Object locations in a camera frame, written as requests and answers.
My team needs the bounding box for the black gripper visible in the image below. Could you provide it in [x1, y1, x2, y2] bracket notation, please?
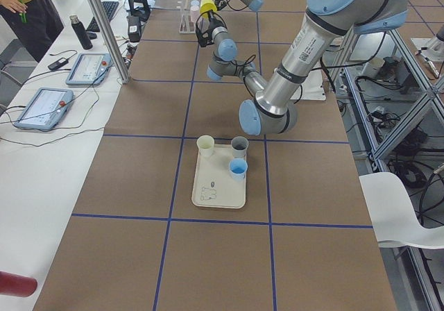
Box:
[195, 12, 225, 47]

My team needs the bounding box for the yellow plastic cup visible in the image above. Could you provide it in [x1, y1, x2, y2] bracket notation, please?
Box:
[200, 0, 218, 18]

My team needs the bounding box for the pink plastic cup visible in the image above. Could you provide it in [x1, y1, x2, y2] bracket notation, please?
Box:
[189, 6, 200, 23]

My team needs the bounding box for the grey plastic cup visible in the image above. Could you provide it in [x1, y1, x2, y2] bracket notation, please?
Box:
[231, 136, 249, 158]

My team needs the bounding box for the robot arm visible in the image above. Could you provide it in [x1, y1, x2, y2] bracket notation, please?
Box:
[195, 10, 267, 97]
[201, 0, 408, 135]

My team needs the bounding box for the pale green plastic cup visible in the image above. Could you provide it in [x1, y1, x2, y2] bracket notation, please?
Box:
[196, 135, 214, 158]

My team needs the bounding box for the black computer monitor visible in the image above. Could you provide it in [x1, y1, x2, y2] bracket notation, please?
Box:
[128, 0, 151, 22]

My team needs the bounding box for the black keyboard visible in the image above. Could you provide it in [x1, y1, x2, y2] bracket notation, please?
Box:
[85, 0, 120, 33]

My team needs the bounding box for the teach pendant with red button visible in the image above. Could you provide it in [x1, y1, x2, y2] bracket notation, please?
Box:
[65, 53, 112, 86]

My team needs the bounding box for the black water bottle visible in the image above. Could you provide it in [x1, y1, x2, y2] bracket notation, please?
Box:
[69, 15, 93, 50]

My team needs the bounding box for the cream plastic tray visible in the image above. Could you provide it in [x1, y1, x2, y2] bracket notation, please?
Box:
[191, 144, 247, 209]

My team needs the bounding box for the person in yellow shirt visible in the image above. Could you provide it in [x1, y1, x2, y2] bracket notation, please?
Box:
[1, 0, 64, 62]

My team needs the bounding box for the white chair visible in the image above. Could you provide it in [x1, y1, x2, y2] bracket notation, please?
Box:
[359, 172, 443, 249]

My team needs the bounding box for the red cylinder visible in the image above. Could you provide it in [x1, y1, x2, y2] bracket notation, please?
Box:
[1, 271, 37, 297]

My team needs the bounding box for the white wire cup rack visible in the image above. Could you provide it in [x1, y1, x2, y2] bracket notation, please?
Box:
[178, 0, 196, 34]

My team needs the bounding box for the aluminium frame post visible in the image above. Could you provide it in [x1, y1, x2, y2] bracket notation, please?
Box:
[87, 0, 129, 84]

